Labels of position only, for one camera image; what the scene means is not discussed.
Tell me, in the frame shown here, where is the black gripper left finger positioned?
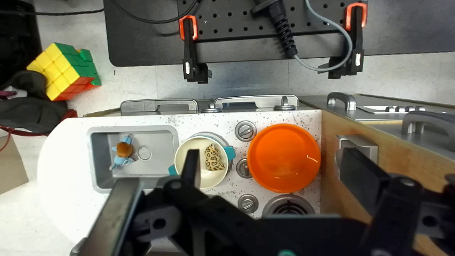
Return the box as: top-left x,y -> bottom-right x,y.
70,177 -> 147,256

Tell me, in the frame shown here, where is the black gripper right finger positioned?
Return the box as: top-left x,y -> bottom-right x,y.
337,134 -> 420,256

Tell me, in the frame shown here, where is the cream pot with teal handles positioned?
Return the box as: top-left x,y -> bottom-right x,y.
168,131 -> 238,189

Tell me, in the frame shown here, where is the grey round stove burner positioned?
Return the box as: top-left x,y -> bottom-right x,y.
262,192 -> 317,219

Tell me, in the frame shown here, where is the small orange and blue toy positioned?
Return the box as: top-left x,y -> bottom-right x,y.
110,134 -> 140,171

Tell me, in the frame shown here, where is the grey toy sink basin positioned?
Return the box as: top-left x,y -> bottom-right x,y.
87,127 -> 182,194

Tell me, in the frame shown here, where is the orange plastic bowl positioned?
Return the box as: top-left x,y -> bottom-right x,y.
246,123 -> 323,195

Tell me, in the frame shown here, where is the brown cardboard sheet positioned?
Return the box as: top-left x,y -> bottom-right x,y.
0,137 -> 30,197

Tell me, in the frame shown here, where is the leopard spotted plush toy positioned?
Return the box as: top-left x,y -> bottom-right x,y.
204,143 -> 228,174

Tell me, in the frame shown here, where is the black fabric bundle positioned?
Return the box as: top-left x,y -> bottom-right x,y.
0,70 -> 73,137

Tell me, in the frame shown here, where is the Rubik's cube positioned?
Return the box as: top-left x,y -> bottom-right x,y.
26,42 -> 103,103

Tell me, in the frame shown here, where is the black perforated base board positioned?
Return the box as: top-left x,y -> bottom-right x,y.
103,0 -> 455,69

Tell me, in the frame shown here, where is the large grey cabinet handle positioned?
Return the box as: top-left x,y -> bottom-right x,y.
401,111 -> 455,140

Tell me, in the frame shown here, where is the grey cabinet door handle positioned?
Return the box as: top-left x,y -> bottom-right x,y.
326,91 -> 359,113

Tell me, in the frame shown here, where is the black clamp with orange handle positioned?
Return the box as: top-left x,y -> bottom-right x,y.
326,2 -> 369,80
177,13 -> 212,86

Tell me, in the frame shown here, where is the grey cable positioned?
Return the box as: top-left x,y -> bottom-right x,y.
292,0 -> 357,76

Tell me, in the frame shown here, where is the thick black ribbed cable connector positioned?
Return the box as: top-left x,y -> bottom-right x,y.
251,0 -> 300,61

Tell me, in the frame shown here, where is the thin black cable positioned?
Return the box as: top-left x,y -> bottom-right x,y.
27,5 -> 107,17

